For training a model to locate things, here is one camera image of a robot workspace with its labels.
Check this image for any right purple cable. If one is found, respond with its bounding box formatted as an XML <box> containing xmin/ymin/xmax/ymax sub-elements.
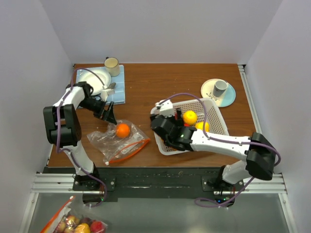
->
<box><xmin>157</xmin><ymin>93</ymin><xmax>283</xmax><ymax>208</ymax></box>

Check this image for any white bowl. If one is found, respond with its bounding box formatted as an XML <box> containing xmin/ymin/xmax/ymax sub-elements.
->
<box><xmin>76</xmin><ymin>68</ymin><xmax>111</xmax><ymax>96</ymax></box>

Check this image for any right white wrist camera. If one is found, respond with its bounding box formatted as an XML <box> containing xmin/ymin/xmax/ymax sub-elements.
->
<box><xmin>155</xmin><ymin>100</ymin><xmax>175</xmax><ymax>117</ymax></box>

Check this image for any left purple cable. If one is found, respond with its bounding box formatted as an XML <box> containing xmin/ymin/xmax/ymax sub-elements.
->
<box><xmin>55</xmin><ymin>68</ymin><xmax>106</xmax><ymax>154</ymax></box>

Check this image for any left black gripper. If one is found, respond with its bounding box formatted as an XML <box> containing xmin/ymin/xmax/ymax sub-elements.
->
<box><xmin>79</xmin><ymin>98</ymin><xmax>117</xmax><ymax>125</ymax></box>

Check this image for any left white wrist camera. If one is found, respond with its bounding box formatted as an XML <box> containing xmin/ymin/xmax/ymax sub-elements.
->
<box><xmin>100</xmin><ymin>88</ymin><xmax>115</xmax><ymax>101</ymax></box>

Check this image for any fake yellow pear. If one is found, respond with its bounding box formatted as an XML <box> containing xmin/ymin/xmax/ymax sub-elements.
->
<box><xmin>195</xmin><ymin>121</ymin><xmax>209</xmax><ymax>132</ymax></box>

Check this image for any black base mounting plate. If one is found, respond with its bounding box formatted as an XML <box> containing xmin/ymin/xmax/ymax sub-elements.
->
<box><xmin>64</xmin><ymin>166</ymin><xmax>245</xmax><ymax>208</ymax></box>

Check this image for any clear zip top bag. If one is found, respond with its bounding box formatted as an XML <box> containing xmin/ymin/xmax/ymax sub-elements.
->
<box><xmin>87</xmin><ymin>120</ymin><xmax>150</xmax><ymax>166</ymax></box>

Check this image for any aluminium frame rail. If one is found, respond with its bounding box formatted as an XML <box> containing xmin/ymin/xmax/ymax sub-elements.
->
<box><xmin>31</xmin><ymin>64</ymin><xmax>298</xmax><ymax>233</ymax></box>

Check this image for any pink and blue plate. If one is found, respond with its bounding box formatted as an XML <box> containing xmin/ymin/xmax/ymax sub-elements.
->
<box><xmin>201</xmin><ymin>79</ymin><xmax>236</xmax><ymax>107</ymax></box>

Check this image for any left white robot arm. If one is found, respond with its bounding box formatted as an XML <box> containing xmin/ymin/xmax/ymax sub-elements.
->
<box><xmin>43</xmin><ymin>82</ymin><xmax>117</xmax><ymax>190</ymax></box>

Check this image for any fake yellow lemon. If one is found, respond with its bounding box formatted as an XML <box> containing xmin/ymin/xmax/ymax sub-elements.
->
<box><xmin>183</xmin><ymin>111</ymin><xmax>198</xmax><ymax>125</ymax></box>

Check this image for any purple cable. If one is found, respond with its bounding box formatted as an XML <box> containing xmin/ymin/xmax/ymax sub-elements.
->
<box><xmin>55</xmin><ymin>68</ymin><xmax>106</xmax><ymax>154</ymax></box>
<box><xmin>157</xmin><ymin>93</ymin><xmax>283</xmax><ymax>208</ymax></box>

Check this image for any blue checked cloth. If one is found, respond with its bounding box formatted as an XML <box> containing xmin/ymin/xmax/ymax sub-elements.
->
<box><xmin>87</xmin><ymin>65</ymin><xmax>125</xmax><ymax>105</ymax></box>

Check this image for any fake orange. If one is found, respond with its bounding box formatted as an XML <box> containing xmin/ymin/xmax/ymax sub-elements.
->
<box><xmin>116</xmin><ymin>123</ymin><xmax>131</xmax><ymax>138</ymax></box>

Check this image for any white perforated plastic basket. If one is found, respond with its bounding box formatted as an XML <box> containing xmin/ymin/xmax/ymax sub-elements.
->
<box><xmin>154</xmin><ymin>98</ymin><xmax>229</xmax><ymax>156</ymax></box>

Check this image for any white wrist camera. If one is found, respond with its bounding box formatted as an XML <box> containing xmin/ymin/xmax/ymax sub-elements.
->
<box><xmin>155</xmin><ymin>100</ymin><xmax>175</xmax><ymax>117</ymax></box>
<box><xmin>100</xmin><ymin>88</ymin><xmax>115</xmax><ymax>101</ymax></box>

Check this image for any grey cup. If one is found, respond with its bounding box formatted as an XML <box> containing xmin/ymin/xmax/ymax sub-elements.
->
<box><xmin>213</xmin><ymin>80</ymin><xmax>228</xmax><ymax>97</ymax></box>

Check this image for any metal spoon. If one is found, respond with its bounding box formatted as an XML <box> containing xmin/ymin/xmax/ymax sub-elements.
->
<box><xmin>109</xmin><ymin>83</ymin><xmax>116</xmax><ymax>89</ymax></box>

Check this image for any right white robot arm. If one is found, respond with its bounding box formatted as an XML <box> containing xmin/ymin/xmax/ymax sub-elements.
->
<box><xmin>150</xmin><ymin>113</ymin><xmax>279</xmax><ymax>191</ymax></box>

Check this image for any beige enamel mug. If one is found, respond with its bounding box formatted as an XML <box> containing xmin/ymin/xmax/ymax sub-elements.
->
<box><xmin>104</xmin><ymin>57</ymin><xmax>121</xmax><ymax>77</ymax></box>

